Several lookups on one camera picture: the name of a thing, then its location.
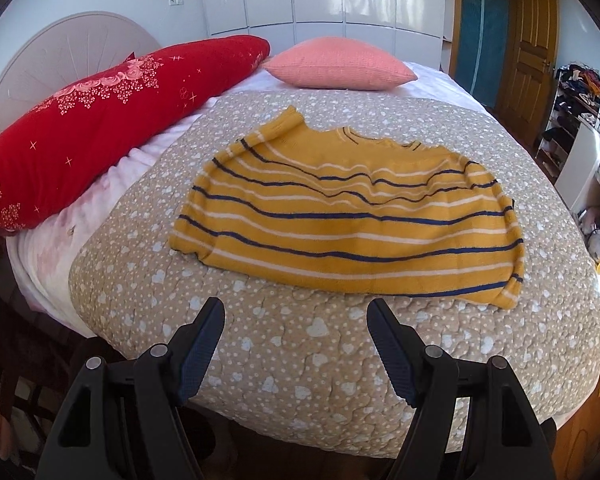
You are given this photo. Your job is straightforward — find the yellow striped knit sweater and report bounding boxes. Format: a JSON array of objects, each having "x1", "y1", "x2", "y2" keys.
[{"x1": 170, "y1": 107, "x2": 526, "y2": 309}]

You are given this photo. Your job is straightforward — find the clothes-filled shoe rack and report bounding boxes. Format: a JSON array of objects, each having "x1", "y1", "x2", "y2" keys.
[{"x1": 534, "y1": 63, "x2": 600, "y2": 184}]

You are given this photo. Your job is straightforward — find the beige heart-patterned quilt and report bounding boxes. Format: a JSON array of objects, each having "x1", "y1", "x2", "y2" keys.
[{"x1": 69, "y1": 90, "x2": 600, "y2": 457}]

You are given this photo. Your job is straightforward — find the red embroidered pillow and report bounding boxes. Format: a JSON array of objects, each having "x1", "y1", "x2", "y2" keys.
[{"x1": 0, "y1": 35, "x2": 270, "y2": 232}]

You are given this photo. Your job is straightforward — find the white TV cabinet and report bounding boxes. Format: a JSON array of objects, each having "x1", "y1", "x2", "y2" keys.
[{"x1": 554, "y1": 121, "x2": 600, "y2": 281}]

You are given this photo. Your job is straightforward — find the brown wooden door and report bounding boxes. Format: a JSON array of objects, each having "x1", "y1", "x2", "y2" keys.
[{"x1": 495, "y1": 0, "x2": 559, "y2": 150}]

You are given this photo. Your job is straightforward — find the white round headboard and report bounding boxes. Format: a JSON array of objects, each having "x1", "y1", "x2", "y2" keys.
[{"x1": 0, "y1": 11, "x2": 159, "y2": 133}]

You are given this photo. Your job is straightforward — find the pink knit pillow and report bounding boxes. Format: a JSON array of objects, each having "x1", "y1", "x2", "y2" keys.
[{"x1": 263, "y1": 37, "x2": 418, "y2": 91}]

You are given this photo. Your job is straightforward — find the teal curtain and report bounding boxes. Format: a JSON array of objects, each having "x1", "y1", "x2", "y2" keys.
[{"x1": 455, "y1": 0, "x2": 509, "y2": 110}]

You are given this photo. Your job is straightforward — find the white glossy wardrobe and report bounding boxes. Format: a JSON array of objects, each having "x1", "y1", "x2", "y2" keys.
[{"x1": 202, "y1": 0, "x2": 454, "y2": 72}]

